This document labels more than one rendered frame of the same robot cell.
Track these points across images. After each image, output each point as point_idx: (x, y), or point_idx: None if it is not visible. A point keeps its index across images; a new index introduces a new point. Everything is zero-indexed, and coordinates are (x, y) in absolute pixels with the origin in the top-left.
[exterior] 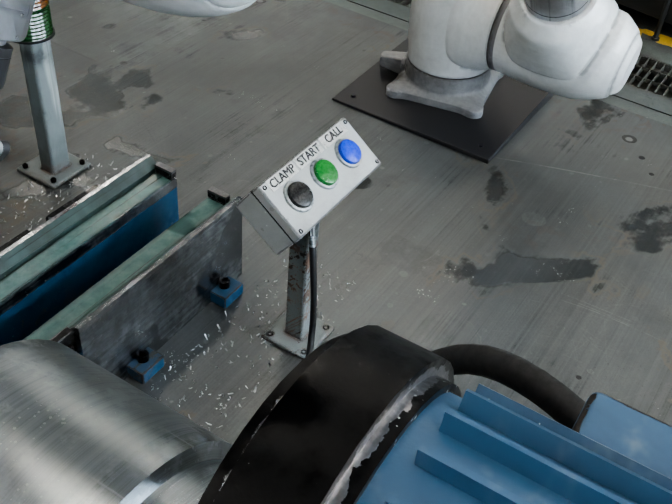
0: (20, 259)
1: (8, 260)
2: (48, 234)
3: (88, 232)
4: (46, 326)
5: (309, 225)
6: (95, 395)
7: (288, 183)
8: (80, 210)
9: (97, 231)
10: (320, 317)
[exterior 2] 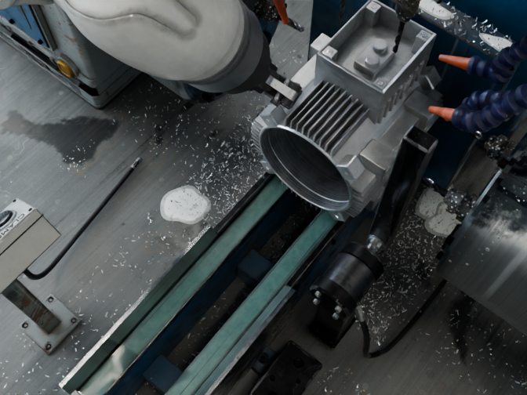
0: (263, 312)
1: (271, 306)
2: (242, 340)
3: (209, 352)
4: (234, 242)
5: (5, 208)
6: None
7: (8, 222)
8: (216, 373)
9: (201, 353)
10: (27, 342)
